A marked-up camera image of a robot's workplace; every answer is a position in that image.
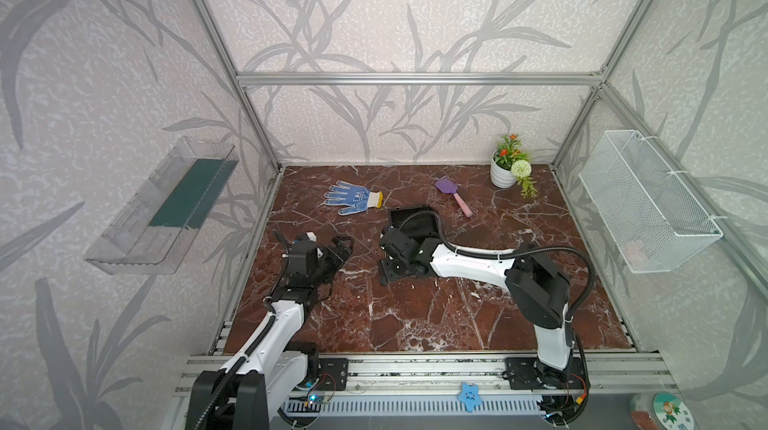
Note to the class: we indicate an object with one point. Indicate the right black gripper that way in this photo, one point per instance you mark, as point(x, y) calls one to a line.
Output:
point(392, 252)

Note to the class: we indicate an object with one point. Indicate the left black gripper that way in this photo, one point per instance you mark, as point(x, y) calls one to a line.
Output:
point(327, 251)

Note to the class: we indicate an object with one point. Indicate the black square bin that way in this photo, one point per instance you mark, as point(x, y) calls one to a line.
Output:
point(416, 222)

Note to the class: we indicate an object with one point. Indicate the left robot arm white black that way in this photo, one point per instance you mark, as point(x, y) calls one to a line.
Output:
point(249, 389)

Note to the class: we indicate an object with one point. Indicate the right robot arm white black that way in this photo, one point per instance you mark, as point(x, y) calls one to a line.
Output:
point(537, 285)

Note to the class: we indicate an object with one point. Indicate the blue white work glove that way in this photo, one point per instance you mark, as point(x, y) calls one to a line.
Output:
point(352, 199)

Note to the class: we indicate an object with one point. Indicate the purple pink toy spatula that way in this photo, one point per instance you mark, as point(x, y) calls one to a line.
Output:
point(449, 187)

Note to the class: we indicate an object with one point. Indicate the potted artificial flower plant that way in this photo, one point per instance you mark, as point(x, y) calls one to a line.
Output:
point(510, 166)

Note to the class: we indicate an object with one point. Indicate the blue star sticker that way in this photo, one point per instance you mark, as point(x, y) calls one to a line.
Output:
point(469, 396)

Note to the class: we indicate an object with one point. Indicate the round green cartoon tin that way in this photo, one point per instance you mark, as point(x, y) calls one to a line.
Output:
point(660, 411)

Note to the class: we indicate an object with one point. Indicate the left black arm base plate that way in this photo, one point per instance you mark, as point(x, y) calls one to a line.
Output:
point(326, 374)

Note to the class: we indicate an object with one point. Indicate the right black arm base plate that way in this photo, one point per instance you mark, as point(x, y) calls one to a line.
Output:
point(528, 373)

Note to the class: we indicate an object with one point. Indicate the clear plastic wall tray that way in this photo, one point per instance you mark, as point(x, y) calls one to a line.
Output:
point(158, 226)

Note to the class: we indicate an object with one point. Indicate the aluminium front rail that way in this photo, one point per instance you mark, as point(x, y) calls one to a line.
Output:
point(443, 373)

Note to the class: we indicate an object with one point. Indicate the white wire mesh basket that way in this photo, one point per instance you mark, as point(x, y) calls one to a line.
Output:
point(654, 218)

